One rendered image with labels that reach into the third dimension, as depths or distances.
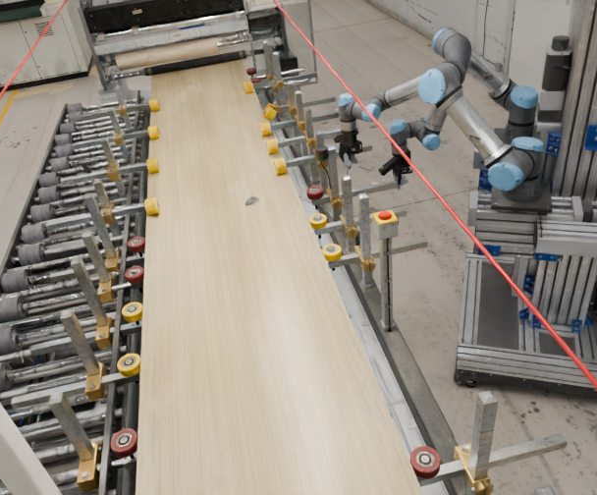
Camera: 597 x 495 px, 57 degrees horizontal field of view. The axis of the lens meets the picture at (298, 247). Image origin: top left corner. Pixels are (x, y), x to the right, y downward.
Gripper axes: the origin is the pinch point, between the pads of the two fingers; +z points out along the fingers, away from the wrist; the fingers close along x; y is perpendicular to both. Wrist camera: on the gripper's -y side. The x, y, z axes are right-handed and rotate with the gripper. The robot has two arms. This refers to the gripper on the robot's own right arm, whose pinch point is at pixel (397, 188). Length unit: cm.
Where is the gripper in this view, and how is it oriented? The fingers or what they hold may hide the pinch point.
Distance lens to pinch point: 283.9
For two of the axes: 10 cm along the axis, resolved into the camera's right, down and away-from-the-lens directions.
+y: 9.7, -2.4, 0.7
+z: 1.5, 8.0, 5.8
